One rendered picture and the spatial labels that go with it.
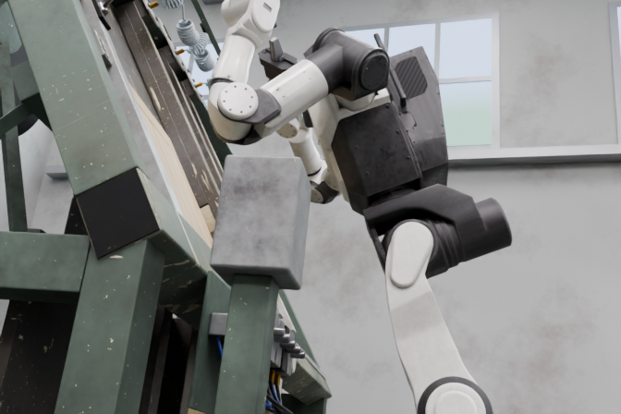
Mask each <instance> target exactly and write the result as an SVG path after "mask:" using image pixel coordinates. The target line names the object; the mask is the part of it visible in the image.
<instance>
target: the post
mask: <svg viewBox="0 0 621 414"><path fill-rule="evenodd" d="M278 290H279V286H278V284H277V283H276V282H275V281H274V279H273V278H272V277H271V276H270V275H256V274H234V275H233V281H232V287H231V294H230V300H229V308H228V314H227V321H226V328H225V341H224V347H223V354H222V360H221V368H220V374H219V381H218V387H217V395H216V401H215V408H214V414H264V413H265V405H266V397H267V388H268V380H269V372H270V364H271V356H272V347H273V339H274V324H275V315H276V307H277V299H278Z"/></svg>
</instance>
